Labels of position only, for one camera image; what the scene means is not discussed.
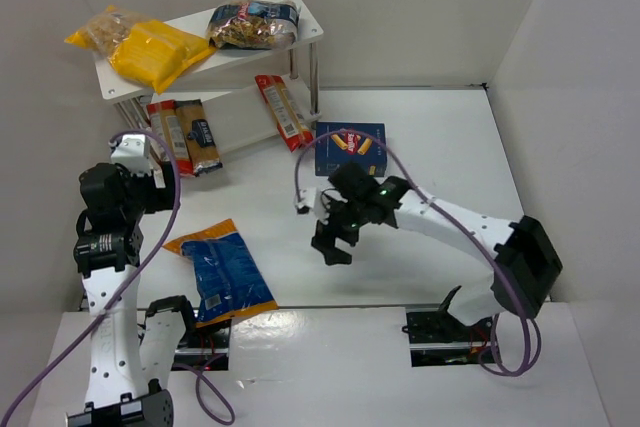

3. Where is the blue and orange pasta bag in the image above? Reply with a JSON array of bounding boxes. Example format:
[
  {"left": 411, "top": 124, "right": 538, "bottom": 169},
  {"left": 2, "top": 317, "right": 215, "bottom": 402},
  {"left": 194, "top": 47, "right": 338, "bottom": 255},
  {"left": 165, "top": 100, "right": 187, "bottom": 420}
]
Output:
[{"left": 163, "top": 219, "right": 278, "bottom": 328}]

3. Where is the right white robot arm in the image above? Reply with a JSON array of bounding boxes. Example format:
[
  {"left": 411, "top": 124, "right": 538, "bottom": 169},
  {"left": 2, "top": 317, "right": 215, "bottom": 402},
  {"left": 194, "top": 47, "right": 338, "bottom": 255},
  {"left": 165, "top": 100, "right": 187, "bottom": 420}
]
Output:
[{"left": 296, "top": 163, "right": 563, "bottom": 326}]

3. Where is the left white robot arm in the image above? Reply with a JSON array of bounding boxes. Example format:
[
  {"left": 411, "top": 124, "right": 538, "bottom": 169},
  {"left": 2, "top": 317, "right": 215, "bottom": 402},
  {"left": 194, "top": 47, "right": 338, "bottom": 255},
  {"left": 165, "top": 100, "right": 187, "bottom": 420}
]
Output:
[{"left": 66, "top": 163, "right": 195, "bottom": 426}]

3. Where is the white two-tier shelf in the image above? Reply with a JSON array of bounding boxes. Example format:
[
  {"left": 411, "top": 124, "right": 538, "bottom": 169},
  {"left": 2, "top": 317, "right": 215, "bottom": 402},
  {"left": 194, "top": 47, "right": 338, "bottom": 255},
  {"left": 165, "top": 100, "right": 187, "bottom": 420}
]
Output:
[{"left": 93, "top": 0, "right": 324, "bottom": 155}]

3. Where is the yellow pasta bag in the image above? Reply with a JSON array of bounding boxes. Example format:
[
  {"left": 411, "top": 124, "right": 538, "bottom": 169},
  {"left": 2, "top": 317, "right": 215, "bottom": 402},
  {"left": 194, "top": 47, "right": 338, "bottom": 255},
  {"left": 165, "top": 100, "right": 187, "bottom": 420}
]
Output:
[{"left": 108, "top": 20, "right": 216, "bottom": 94}]

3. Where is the clear bag of fusilli pasta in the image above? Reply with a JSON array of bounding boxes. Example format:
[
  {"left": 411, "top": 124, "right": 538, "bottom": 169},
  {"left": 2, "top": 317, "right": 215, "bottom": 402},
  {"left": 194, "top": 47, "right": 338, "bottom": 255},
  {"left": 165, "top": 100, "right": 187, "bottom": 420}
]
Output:
[{"left": 64, "top": 5, "right": 150, "bottom": 56}]

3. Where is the dark blue mixed pasta bag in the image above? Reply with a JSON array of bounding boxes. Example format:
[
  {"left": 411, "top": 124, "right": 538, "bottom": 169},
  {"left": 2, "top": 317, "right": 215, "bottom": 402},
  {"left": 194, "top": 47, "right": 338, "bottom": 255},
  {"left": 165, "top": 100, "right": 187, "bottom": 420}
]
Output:
[{"left": 206, "top": 0, "right": 300, "bottom": 50}]

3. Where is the blue Barilla rigatoni box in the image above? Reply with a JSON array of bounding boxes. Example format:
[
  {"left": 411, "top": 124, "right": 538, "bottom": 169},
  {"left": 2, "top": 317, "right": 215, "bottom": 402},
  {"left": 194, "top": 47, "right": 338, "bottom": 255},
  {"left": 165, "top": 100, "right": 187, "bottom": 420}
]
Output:
[{"left": 315, "top": 122, "right": 387, "bottom": 178}]

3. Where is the red spaghetti pack left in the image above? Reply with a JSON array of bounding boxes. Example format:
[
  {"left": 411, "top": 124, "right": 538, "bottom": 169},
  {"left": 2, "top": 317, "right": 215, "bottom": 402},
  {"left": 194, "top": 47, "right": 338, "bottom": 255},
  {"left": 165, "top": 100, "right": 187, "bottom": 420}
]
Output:
[{"left": 146, "top": 100, "right": 194, "bottom": 177}]

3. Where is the red spaghetti pack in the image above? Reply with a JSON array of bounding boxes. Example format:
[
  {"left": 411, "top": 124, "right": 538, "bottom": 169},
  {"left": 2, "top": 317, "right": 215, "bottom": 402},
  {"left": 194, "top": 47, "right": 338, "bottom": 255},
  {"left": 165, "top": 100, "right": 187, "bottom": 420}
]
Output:
[
  {"left": 254, "top": 74, "right": 314, "bottom": 152},
  {"left": 146, "top": 100, "right": 194, "bottom": 177}
]

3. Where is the brown spaghetti pack black label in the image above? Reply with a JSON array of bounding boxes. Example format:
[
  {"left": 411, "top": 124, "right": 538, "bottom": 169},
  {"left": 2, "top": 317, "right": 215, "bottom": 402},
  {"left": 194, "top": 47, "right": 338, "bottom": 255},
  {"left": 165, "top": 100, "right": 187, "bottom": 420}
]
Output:
[{"left": 175, "top": 99, "right": 223, "bottom": 177}]

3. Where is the red spaghetti pack right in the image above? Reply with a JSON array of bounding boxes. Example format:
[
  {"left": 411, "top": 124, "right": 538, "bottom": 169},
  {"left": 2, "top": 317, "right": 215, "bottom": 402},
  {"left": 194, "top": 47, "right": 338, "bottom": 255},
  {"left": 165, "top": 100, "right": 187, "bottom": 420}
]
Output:
[{"left": 254, "top": 74, "right": 314, "bottom": 152}]

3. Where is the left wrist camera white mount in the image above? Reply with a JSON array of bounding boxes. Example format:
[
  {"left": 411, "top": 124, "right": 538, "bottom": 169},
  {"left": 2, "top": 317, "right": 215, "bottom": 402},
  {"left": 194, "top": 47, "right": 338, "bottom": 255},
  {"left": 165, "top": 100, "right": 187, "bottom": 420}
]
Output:
[{"left": 110, "top": 134, "right": 166, "bottom": 188}]

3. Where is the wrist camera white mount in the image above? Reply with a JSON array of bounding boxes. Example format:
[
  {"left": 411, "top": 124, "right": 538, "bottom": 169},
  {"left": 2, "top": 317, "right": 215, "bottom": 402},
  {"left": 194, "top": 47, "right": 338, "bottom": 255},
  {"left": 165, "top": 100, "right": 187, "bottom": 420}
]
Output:
[
  {"left": 294, "top": 188, "right": 318, "bottom": 215},
  {"left": 110, "top": 134, "right": 166, "bottom": 188}
]

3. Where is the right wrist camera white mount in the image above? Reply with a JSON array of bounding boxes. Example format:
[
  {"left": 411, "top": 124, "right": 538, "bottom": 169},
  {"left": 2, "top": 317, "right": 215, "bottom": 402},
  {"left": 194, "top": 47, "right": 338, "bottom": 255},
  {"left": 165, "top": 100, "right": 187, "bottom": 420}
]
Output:
[{"left": 294, "top": 188, "right": 318, "bottom": 215}]

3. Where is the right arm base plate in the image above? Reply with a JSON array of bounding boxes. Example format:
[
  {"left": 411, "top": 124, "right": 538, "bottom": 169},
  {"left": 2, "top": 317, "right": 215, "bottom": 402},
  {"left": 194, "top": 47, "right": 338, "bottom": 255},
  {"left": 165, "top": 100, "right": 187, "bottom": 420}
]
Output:
[{"left": 401, "top": 309, "right": 495, "bottom": 367}]

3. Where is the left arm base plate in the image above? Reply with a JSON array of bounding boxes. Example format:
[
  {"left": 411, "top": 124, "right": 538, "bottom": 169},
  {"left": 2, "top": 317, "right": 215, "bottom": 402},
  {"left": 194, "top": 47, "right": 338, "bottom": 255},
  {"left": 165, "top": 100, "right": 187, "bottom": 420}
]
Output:
[{"left": 174, "top": 320, "right": 231, "bottom": 371}]

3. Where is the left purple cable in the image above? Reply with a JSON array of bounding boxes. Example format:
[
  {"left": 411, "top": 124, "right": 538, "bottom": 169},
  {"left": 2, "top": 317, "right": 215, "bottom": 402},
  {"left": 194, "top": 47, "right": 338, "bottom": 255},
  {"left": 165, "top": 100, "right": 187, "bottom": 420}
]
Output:
[{"left": 0, "top": 130, "right": 236, "bottom": 427}]

